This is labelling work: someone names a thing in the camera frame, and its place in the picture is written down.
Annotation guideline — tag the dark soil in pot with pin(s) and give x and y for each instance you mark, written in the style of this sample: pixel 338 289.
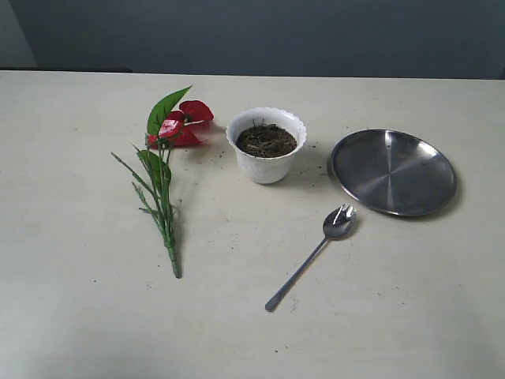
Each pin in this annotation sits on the dark soil in pot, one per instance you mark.
pixel 266 141

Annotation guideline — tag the round stainless steel plate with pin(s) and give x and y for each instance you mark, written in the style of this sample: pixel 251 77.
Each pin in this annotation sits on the round stainless steel plate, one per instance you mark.
pixel 393 172

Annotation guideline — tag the artificial red flower stem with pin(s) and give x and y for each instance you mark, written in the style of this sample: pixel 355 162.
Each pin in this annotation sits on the artificial red flower stem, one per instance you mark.
pixel 173 122

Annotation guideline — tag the white scalloped flower pot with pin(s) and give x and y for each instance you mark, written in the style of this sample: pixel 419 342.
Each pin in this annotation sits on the white scalloped flower pot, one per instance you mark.
pixel 266 170

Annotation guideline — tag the stainless steel spork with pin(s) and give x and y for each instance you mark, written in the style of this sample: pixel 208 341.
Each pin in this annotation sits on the stainless steel spork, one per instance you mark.
pixel 336 226

